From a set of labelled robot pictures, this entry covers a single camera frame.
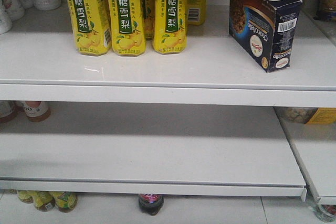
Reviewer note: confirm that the yellow pear drink bottle middle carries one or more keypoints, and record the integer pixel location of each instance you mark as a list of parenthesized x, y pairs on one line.
[(127, 27)]

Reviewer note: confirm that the white store shelving unit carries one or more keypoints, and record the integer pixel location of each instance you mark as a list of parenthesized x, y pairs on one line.
[(197, 127)]

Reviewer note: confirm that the dark blue cookie box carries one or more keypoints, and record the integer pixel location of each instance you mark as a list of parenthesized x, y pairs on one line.
[(265, 29)]

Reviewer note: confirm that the orange tea bottle lower shelf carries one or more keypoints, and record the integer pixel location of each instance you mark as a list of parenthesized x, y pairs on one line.
[(36, 111)]

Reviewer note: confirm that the yellow pear drink bottle left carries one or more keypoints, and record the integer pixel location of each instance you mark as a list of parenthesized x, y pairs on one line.
[(91, 26)]

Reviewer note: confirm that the yellow pear drink bottle right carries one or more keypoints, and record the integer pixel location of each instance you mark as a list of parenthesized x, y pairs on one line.
[(170, 26)]

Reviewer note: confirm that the clear cookie tub yellow label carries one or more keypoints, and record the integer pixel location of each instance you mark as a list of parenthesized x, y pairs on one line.
[(306, 115)]

